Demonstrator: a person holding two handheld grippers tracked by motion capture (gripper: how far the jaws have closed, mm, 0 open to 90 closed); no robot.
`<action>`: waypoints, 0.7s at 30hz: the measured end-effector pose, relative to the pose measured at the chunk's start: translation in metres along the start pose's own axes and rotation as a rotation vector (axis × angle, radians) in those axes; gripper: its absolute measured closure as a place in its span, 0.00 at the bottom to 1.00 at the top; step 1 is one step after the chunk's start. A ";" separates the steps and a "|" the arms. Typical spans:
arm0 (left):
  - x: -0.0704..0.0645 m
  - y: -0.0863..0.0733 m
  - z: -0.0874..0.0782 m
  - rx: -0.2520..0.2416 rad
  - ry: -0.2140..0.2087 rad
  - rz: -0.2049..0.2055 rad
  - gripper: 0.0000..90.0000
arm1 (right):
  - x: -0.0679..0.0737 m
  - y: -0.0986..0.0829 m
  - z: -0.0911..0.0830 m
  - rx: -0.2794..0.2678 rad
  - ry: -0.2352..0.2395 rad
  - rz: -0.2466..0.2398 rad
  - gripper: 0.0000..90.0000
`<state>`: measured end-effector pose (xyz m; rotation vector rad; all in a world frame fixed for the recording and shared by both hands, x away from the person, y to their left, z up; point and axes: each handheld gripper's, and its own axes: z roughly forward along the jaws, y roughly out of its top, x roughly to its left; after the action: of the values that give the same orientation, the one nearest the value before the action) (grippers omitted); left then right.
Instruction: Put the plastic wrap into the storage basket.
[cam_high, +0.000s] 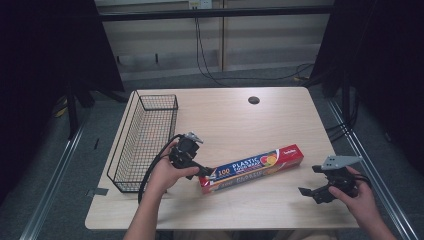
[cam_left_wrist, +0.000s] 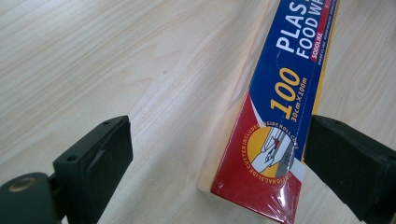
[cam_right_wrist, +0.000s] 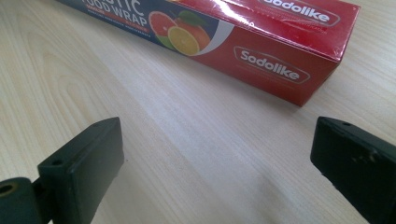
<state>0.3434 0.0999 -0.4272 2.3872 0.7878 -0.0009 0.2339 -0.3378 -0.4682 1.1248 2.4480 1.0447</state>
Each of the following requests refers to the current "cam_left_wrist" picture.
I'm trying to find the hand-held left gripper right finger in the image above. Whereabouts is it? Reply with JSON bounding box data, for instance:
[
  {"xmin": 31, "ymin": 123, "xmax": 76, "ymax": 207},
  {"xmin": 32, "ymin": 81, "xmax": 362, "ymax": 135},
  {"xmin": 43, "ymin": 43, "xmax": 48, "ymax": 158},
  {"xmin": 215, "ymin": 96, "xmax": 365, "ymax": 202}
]
[{"xmin": 303, "ymin": 114, "xmax": 396, "ymax": 222}]

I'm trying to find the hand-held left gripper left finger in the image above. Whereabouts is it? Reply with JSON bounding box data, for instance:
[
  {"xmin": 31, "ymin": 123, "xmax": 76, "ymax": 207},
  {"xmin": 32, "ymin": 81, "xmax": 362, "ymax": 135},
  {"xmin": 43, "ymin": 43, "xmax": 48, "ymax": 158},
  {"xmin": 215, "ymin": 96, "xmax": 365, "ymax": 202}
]
[{"xmin": 52, "ymin": 115, "xmax": 134, "ymax": 224}]

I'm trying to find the blue and red food wrap box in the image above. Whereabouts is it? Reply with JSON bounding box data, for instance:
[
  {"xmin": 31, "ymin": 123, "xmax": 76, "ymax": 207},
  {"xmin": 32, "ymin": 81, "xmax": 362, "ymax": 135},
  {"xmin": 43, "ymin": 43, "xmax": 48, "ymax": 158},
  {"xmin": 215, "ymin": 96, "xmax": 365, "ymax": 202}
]
[{"xmin": 196, "ymin": 0, "xmax": 341, "ymax": 224}]

